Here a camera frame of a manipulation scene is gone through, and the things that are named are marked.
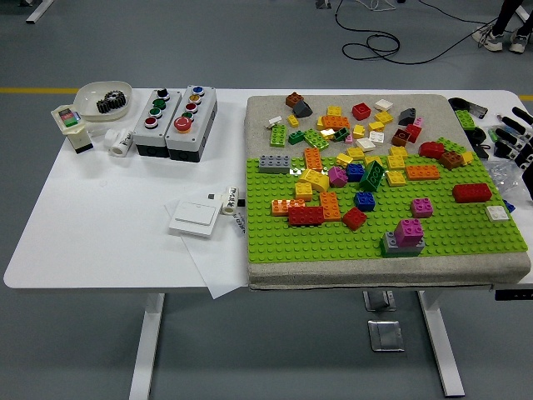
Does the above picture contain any white pipe fitting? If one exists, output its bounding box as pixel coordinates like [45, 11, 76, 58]
[103, 127, 135, 158]

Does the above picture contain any white table foot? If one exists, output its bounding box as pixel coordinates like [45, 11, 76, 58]
[25, 0, 56, 24]

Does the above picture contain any grey emergency-stop control box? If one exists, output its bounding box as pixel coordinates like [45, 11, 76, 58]
[165, 84, 218, 162]

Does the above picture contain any white table leg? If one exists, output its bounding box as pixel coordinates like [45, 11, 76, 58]
[416, 290, 466, 398]
[127, 292, 167, 400]

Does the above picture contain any green studded baseplate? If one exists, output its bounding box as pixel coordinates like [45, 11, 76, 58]
[244, 154, 524, 264]

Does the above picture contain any white switch module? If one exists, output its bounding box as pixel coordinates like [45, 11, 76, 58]
[50, 103, 94, 154]

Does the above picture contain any white paper sheet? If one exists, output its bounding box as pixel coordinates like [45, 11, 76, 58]
[163, 198, 251, 300]

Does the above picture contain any orange toy brick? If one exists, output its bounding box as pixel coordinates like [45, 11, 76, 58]
[404, 163, 441, 181]
[321, 115, 351, 130]
[302, 147, 324, 173]
[318, 191, 342, 222]
[270, 197, 306, 217]

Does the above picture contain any grey four-button control box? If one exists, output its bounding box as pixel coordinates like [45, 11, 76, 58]
[132, 88, 183, 158]

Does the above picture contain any printed label strip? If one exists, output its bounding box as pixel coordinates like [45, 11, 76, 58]
[235, 207, 249, 238]

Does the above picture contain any black table control panel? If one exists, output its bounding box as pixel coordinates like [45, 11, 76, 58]
[494, 288, 533, 301]

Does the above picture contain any white labelled tube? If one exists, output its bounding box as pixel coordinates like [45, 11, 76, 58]
[220, 185, 241, 217]

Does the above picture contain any long red toy brick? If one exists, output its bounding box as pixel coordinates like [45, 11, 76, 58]
[451, 182, 493, 204]
[287, 205, 326, 227]

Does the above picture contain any yellow curved toy brick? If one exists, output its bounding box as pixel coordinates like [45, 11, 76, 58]
[297, 167, 330, 193]

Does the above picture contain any person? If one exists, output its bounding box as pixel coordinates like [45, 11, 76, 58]
[471, 0, 533, 54]

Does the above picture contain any white bowl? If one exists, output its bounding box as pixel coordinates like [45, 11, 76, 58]
[73, 80, 134, 123]

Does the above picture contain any white wall switch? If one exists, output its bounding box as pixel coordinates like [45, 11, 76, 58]
[167, 200, 220, 238]

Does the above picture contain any metal floor box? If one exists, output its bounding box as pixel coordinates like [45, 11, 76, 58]
[366, 319, 406, 353]
[362, 290, 395, 313]

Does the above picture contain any long grey toy brick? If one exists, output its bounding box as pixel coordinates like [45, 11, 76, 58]
[257, 154, 291, 174]

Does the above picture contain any lime green toy brick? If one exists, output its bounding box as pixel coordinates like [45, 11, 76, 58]
[454, 108, 476, 131]
[269, 124, 288, 148]

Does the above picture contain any black gear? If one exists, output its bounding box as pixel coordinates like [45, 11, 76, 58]
[96, 90, 127, 113]

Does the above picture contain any grey foam mat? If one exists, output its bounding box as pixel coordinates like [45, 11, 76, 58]
[242, 94, 533, 291]

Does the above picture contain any white flat toy brick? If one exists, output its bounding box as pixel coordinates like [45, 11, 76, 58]
[484, 204, 510, 222]

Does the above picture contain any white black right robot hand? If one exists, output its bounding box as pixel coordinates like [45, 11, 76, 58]
[489, 106, 533, 189]

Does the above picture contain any red curved toy brick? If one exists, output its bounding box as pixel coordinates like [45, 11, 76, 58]
[417, 141, 446, 160]

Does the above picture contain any black floor cable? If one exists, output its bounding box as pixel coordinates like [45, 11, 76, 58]
[335, 0, 501, 66]

